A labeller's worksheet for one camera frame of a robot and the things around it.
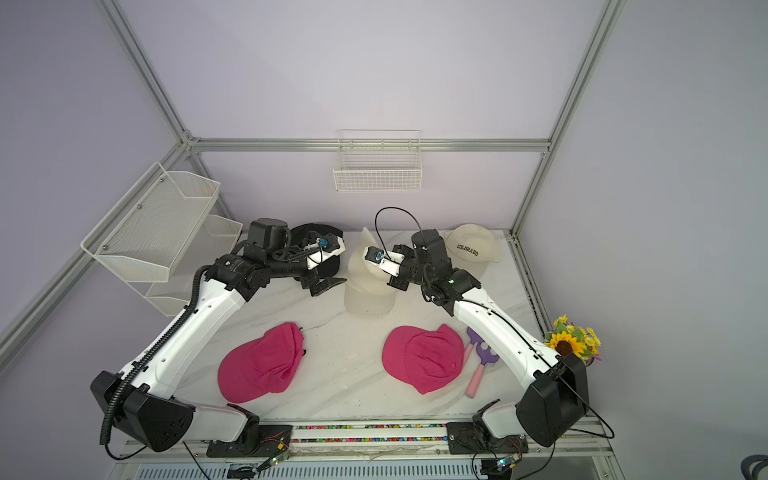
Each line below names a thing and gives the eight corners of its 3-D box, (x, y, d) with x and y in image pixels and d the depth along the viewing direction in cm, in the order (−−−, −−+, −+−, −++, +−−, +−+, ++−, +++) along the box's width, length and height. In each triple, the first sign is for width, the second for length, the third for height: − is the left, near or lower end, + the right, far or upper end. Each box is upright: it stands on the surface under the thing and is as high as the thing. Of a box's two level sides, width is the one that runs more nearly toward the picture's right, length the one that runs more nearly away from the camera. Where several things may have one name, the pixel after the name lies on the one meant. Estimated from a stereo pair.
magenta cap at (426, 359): (383, 393, 83) (382, 388, 79) (384, 332, 95) (384, 326, 91) (467, 393, 83) (470, 388, 79) (457, 332, 95) (460, 326, 91)
